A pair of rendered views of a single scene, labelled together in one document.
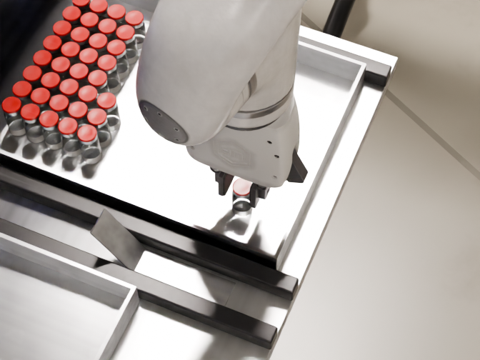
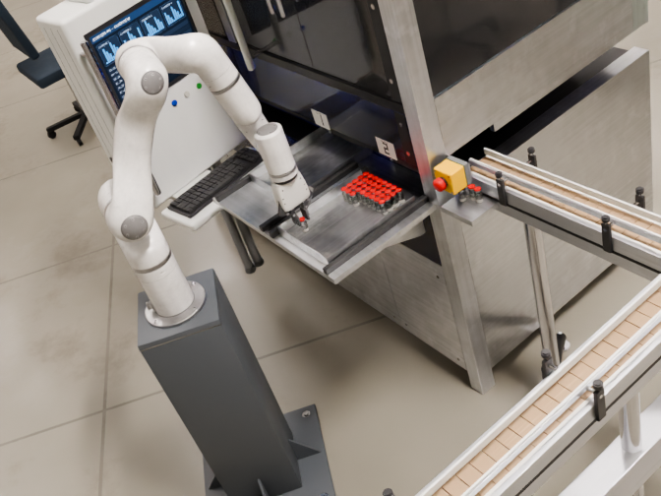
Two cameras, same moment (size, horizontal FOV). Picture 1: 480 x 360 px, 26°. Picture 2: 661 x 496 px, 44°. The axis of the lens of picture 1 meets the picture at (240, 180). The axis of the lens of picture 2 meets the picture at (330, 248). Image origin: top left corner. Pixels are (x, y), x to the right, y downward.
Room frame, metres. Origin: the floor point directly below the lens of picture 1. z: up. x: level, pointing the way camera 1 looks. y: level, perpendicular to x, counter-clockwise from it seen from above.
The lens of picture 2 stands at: (1.89, -1.49, 2.33)
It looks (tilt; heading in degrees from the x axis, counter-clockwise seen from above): 37 degrees down; 131
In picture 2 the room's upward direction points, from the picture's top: 19 degrees counter-clockwise
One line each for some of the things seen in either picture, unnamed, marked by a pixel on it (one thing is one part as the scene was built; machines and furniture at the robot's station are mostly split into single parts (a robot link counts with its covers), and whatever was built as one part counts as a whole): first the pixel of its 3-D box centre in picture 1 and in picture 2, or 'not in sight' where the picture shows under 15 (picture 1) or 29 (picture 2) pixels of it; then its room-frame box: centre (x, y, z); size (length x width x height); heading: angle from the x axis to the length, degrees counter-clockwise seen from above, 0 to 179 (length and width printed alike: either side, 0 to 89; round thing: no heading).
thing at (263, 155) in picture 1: (244, 121); (289, 188); (0.53, 0.00, 1.05); 0.10 x 0.07 x 0.11; 67
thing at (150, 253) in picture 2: not in sight; (131, 221); (0.24, -0.35, 1.16); 0.19 x 0.12 x 0.24; 145
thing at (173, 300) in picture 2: not in sight; (164, 282); (0.27, -0.37, 0.95); 0.19 x 0.19 x 0.18
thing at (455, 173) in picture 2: not in sight; (451, 175); (0.96, 0.19, 1.00); 0.08 x 0.07 x 0.07; 67
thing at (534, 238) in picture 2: not in sight; (543, 301); (1.14, 0.26, 0.46); 0.09 x 0.09 x 0.77; 67
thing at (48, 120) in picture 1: (86, 75); (372, 195); (0.68, 0.17, 0.90); 0.18 x 0.02 x 0.05; 157
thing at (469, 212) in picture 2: not in sight; (472, 204); (0.99, 0.22, 0.87); 0.14 x 0.13 x 0.02; 67
